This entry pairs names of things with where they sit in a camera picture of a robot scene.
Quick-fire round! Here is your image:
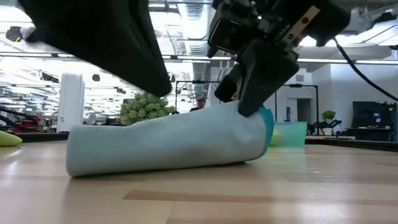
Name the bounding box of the light blue microfiber towel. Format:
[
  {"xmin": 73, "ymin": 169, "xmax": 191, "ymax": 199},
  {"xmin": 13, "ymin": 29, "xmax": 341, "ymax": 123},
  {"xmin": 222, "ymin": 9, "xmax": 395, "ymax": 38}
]
[{"xmin": 65, "ymin": 100, "xmax": 275, "ymax": 177}]

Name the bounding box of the silver air duct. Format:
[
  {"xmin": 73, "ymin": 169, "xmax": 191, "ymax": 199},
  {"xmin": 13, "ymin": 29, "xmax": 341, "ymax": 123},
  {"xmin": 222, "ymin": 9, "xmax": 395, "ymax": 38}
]
[{"xmin": 178, "ymin": 2, "xmax": 214, "ymax": 57}]

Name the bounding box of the small background potted plant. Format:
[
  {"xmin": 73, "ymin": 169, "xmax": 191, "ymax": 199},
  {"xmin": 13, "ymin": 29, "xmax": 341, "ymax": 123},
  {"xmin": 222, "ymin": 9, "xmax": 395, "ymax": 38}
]
[{"xmin": 322, "ymin": 110, "xmax": 336, "ymax": 136}]

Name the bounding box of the black ceiling cable reel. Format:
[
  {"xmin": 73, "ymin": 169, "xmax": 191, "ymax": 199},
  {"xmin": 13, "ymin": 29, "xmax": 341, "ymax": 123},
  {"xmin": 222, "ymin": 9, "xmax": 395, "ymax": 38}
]
[{"xmin": 4, "ymin": 26, "xmax": 24, "ymax": 43}]

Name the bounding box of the lime green microfiber towel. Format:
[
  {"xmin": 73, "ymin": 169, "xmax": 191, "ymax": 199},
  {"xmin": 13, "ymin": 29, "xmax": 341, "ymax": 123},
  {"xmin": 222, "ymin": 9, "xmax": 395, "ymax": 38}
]
[{"xmin": 0, "ymin": 129, "xmax": 23, "ymax": 147}]

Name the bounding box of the ceiling strip light rail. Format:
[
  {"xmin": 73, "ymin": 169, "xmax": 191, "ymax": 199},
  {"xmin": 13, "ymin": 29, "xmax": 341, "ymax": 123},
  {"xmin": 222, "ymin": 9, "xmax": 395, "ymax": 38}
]
[
  {"xmin": 161, "ymin": 55, "xmax": 398, "ymax": 65},
  {"xmin": 0, "ymin": 52, "xmax": 75, "ymax": 58}
]

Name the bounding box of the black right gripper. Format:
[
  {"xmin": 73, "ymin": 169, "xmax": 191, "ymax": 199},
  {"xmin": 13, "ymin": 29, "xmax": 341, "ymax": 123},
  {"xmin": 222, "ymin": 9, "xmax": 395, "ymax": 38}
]
[{"xmin": 214, "ymin": 0, "xmax": 352, "ymax": 118}]

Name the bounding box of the artificial green potted plant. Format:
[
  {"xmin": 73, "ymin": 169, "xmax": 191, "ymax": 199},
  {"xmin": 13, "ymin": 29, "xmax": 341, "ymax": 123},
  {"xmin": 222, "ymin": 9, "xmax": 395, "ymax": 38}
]
[{"xmin": 120, "ymin": 91, "xmax": 175, "ymax": 126}]

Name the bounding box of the teal translucent plastic basket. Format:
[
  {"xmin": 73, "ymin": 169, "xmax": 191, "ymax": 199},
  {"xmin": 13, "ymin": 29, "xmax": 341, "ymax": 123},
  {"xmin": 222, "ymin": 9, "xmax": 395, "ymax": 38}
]
[{"xmin": 269, "ymin": 121, "xmax": 308, "ymax": 147}]

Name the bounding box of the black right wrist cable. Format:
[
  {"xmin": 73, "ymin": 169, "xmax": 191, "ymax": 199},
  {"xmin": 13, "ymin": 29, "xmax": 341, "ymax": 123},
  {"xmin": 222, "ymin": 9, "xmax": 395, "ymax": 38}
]
[{"xmin": 334, "ymin": 37, "xmax": 398, "ymax": 102}]

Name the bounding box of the dark background workstation desk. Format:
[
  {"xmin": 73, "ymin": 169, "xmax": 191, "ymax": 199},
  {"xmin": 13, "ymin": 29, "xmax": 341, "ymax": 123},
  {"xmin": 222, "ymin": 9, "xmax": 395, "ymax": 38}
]
[{"xmin": 346, "ymin": 101, "xmax": 398, "ymax": 142}]

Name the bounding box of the person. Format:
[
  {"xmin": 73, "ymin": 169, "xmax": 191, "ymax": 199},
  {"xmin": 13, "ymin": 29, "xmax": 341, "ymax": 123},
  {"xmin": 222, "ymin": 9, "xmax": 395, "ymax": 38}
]
[{"xmin": 189, "ymin": 96, "xmax": 206, "ymax": 113}]

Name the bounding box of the white square pillar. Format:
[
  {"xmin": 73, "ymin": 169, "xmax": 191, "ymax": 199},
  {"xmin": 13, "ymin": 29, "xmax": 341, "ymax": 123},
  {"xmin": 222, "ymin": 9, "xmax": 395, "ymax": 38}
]
[{"xmin": 56, "ymin": 73, "xmax": 86, "ymax": 133}]

